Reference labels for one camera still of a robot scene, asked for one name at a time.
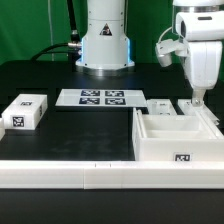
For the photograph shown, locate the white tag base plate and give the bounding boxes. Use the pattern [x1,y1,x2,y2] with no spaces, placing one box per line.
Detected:
[56,89,146,107]

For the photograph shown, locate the white cabinet top block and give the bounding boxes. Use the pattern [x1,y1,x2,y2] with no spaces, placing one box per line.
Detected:
[2,94,48,130]

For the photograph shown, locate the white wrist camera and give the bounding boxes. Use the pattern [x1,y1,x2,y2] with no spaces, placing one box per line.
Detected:
[155,39,185,67]

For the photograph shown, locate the white left fence stub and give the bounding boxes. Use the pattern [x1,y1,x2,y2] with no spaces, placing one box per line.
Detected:
[0,118,5,141]

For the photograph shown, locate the white cabinet door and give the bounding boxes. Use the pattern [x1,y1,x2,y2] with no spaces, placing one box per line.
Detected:
[147,99,177,116]
[178,99,219,125]

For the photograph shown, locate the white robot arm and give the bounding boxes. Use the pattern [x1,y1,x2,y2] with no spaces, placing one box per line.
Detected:
[76,0,224,106]

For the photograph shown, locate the black cable bundle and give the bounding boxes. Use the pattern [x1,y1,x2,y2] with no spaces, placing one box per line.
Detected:
[30,0,83,62]

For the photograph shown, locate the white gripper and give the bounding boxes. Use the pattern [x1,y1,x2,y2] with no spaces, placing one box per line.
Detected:
[185,41,222,107]

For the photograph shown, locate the white front fence rail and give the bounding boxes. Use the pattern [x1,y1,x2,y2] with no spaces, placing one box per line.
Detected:
[0,161,224,189]

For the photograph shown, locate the white cabinet body box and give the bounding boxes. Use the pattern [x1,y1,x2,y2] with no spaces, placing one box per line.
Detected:
[132,108,224,162]

